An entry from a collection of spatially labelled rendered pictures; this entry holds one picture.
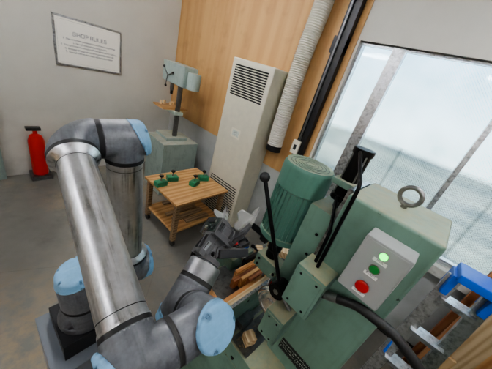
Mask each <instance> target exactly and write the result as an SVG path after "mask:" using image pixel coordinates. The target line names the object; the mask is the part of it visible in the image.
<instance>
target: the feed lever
mask: <svg viewBox="0 0 492 369"><path fill-rule="evenodd" d="M259 178H260V180H261V181H262V182H263V183H264V192H265V197H266V207H267V213H268V218H269V229H270V234H271V240H272V250H273V256H274V261H275V271H276V277H277V279H276V280H275V281H273V282H272V283H270V285H269V292H270V294H271V295H272V297H273V298H274V299H276V300H278V301H280V300H283V303H284V305H285V307H286V310H287V311H291V307H290V305H289V304H288V303H287V302H286V301H285V300H284V299H283V298H282V295H283V292H284V291H285V289H286V286H287V285H288V283H289V282H288V281H287V279H285V278H284V277H281V276H280V268H279V262H278V257H277V246H276V241H275V230H274V225H273V219H272V209H271V203H270V197H269V187H268V181H269V180H270V175H269V173H267V172H263V173H261V174H260V177H259Z"/></svg>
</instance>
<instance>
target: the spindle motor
mask: <svg viewBox="0 0 492 369"><path fill-rule="evenodd" d="M333 176H334V171H333V170H332V169H331V168H330V167H329V166H327V165H325V164H323V163H321V162H319V161H317V160H314V159H313V158H310V157H306V156H302V155H298V154H290V155H289V156H287V158H286V159H285V160H284V163H283V166H282V168H281V170H280V174H279V177H278V178H277V182H276V185H275V188H274V190H273V192H272V196H271V198H270V203H271V209H272V219H273V225H274V230H275V241H276V245H277V246H278V247H283V248H287V249H290V248H291V246H292V244H293V241H294V239H295V237H296V235H297V233H298V231H299V228H300V226H301V224H302V222H303V220H304V219H305V216H306V214H307V212H308V210H309V208H310V205H311V204H312V203H313V202H315V201H318V200H321V199H323V198H324V197H325V195H326V194H327V191H328V189H329V187H330V185H331V184H332V182H331V181H332V178H333ZM260 229H261V233H262V234H263V235H264V237H265V238H266V239H267V240H269V241H270V242H272V240H271V234H270V229H269V218H268V213H267V208H266V211H265V214H264V217H263V220H262V221H261V225H260Z"/></svg>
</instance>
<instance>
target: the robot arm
mask: <svg viewBox="0 0 492 369"><path fill-rule="evenodd" d="M151 152H152V144H151V140H150V137H149V133H148V130H147V128H146V126H145V125H144V123H143V122H142V121H140V120H137V119H93V118H85V119H78V120H75V121H73V122H70V123H68V124H66V125H64V126H62V127H61V128H59V129H58V130H57V131H56V132H55V133H54V134H53V135H52V136H51V137H50V138H49V140H48V142H47V143H46V146H45V160H46V163H47V165H48V167H49V168H50V169H51V170H53V171H55V172H56V173H57V174H58V178H59V184H60V187H61V192H62V195H63V199H64V205H65V208H66V211H67V216H68V220H69V223H70V229H71V232H72V237H73V241H74V244H75V250H76V253H77V256H76V257H75V258H71V259H69V260H68V261H66V262H64V263H63V264H62V265H61V266H60V267H59V268H58V269H57V271H56V273H55V275H54V277H53V283H54V285H53V287H54V291H55V292H56V296H57V299H58V302H59V307H60V309H59V312H58V315H57V324H58V326H59V329H60V330H61V331H62V332H63V333H65V334H68V335H80V334H83V333H86V332H89V331H91V330H93V329H95V332H96V335H97V337H96V343H97V348H98V351H99V352H98V353H95V354H94V355H93V356H92V358H91V363H92V367H93V369H180V368H182V367H183V366H185V365H187V364H188V363H190V362H191V361H193V360H194V359H195V358H196V357H197V356H199V355H200V354H203V355H205V356H215V355H218V354H220V353H221V352H222V351H224V350H225V349H226V347H227V346H228V344H229V343H230V342H231V339H232V337H233V334H234V329H235V316H234V312H233V310H232V308H231V306H230V305H229V304H227V303H226V302H224V301H223V300H222V299H221V298H216V297H214V296H212V295H209V292H210V291H211V289H212V287H213V285H214V283H215V281H216V279H217V277H218V275H219V274H220V270H219V269H218V267H219V266H220V263H219V262H218V261H217V260H216V258H219V259H223V258H243V257H248V249H247V248H243V247H241V246H238V247H233V246H234V245H235V244H236V243H237V242H238V241H239V240H241V239H242V238H243V237H244V236H245V235H246V234H247V233H248V231H249V230H250V229H251V227H252V225H253V224H254V222H255V220H256V218H257V215H258V213H259V211H260V208H259V207H258V208H257V209H256V210H255V211H253V213H252V214H251V213H249V212H246V211H245V210H240V211H239V212H238V214H237V215H238V221H237V222H236V223H235V224H234V228H232V227H231V226H230V224H229V223H228V215H229V210H228V207H226V208H225V209H224V210H223V213H222V212H220V211H218V210H216V209H214V214H215V216H216V217H208V219H207V220H206V222H205V223H204V225H203V227H202V228H201V230H200V232H201V235H202V234H203V235H204V237H203V239H202V240H201V242H200V243H199V245H198V246H197V247H195V246H194V247H193V249H192V250H191V251H193V252H194V253H195V254H196V255H195V256H191V257H190V259H189V260H188V262H187V263H186V265H185V266H184V269H183V270H182V272H181V273H180V275H179V276H178V278H177V279H176V281H175V283H174V284H173V286H172V287H171V290H170V291H169V292H168V294H167V296H166V297H165V299H164V300H163V302H161V303H160V306H159V309H158V310H157V312H156V314H155V319H156V321H154V319H153V317H152V313H151V310H150V309H148V306H147V303H146V300H145V298H144V294H143V292H142V290H141V286H140V283H139V280H143V279H144V278H145V277H148V276H150V274H151V273H152V272H153V269H154V260H153V257H152V252H151V250H150V248H149V246H148V245H146V244H144V243H143V242H142V228H143V180H144V155H146V156H148V155H150V154H151ZM101 159H105V165H106V174H107V184H108V192H107V190H106V188H105V184H104V181H103V178H102V176H101V173H100V169H99V168H98V165H99V164H100V162H101ZM203 235H202V236H203Z"/></svg>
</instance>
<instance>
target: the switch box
mask: <svg viewBox="0 0 492 369"><path fill-rule="evenodd" d="M382 252H384V253H386V254H388V256H389V260H388V261H382V260H381V259H380V258H379V253H382ZM419 255H420V254H419V253H418V252H416V251H415V250H412V249H411V248H410V247H408V246H406V245H405V244H403V243H402V242H399V241H398V240H396V239H395V238H393V237H391V236H390V235H388V234H386V233H384V232H383V231H381V230H380V229H378V228H374V229H373V230H372V231H371V232H370V233H369V234H368V235H367V236H366V237H365V239H364V240H363V242H362V244H361V245H360V246H359V248H358V249H357V251H356V253H355V254H354V256H353V257H352V259H351V260H350V262H349V263H348V265H347V266H346V268H345V269H344V270H343V272H342V274H341V275H340V277H339V278H338V282H339V283H341V284H342V285H343V286H345V287H346V288H347V289H348V290H349V291H350V292H351V293H353V294H354V295H355V296H356V297H358V298H359V299H360V300H362V301H363V302H364V303H365V304H366V305H367V306H368V307H370V308H371V309H372V310H374V311H376V310H377V309H378V308H379V307H380V306H381V304H382V303H383V302H384V301H385V299H386V298H387V297H388V296H389V295H390V294H391V293H392V292H393V290H394V289H395V288H396V287H397V285H398V284H399V283H400V282H401V281H402V279H404V277H405V276H406V275H407V274H408V273H409V271H410V270H411V269H412V268H413V266H414V265H415V264H416V262H417V259H418V257H419ZM374 256H375V257H376V258H377V259H378V260H380V261H382V262H383V263H385V264H386V265H387V268H386V269H385V268H384V267H383V266H381V265H380V264H378V263H377V262H375V261H374V260H373V257H374ZM371 264H375V265H377V266H378V267H379V268H380V270H381V272H380V274H379V275H373V274H372V273H371V274H372V275H373V276H375V277H376V278H378V279H377V280H376V281H375V280H373V279H372V278H371V277H369V276H368V275H366V274H365V273H364V272H363V271H364V270H367V271H368V272H370V271H369V269H368V267H369V266H370V265H371ZM357 280H363V281H365V282H366V283H367V284H368V286H369V291H368V292H367V293H363V294H364V297H361V296H360V295H359V294H358V293H357V292H356V291H354V290H353V289H352V286H354V287H355V283H356V281H357ZM355 288H356V287H355Z"/></svg>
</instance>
